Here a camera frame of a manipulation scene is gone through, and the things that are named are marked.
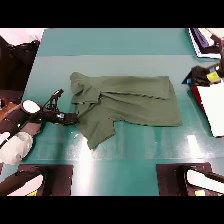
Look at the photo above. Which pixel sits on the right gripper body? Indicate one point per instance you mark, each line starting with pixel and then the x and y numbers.
pixel 200 76

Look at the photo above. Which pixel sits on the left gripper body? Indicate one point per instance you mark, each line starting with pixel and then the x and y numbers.
pixel 66 118

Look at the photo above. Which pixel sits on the green T-shirt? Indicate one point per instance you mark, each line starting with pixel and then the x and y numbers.
pixel 133 103

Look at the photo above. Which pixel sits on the red garment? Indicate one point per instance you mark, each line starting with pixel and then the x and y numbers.
pixel 199 100

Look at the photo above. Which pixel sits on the dark purple garment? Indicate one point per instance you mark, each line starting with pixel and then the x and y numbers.
pixel 201 38

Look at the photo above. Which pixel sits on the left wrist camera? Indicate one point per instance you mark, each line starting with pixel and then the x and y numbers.
pixel 54 99

